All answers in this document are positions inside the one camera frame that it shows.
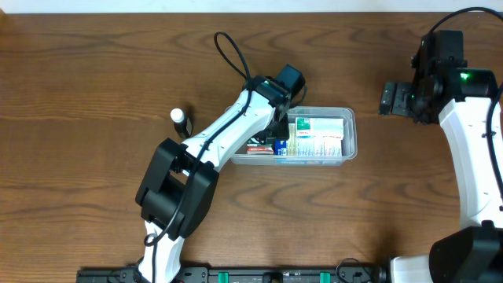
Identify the red orange small box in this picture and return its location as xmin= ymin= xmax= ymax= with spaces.
xmin=247 ymin=144 xmax=274 ymax=155

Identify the white green medicine box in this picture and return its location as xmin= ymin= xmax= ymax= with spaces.
xmin=296 ymin=117 xmax=344 ymax=140

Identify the black bottle white cap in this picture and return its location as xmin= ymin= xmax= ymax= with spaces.
xmin=170 ymin=108 xmax=193 ymax=139

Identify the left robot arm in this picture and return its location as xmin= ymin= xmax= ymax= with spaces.
xmin=134 ymin=64 xmax=306 ymax=282

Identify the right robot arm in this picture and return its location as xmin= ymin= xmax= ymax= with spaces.
xmin=378 ymin=31 xmax=502 ymax=282

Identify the clear plastic container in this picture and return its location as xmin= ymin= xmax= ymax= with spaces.
xmin=230 ymin=106 xmax=358 ymax=166

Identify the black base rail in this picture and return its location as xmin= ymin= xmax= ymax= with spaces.
xmin=75 ymin=261 xmax=391 ymax=283

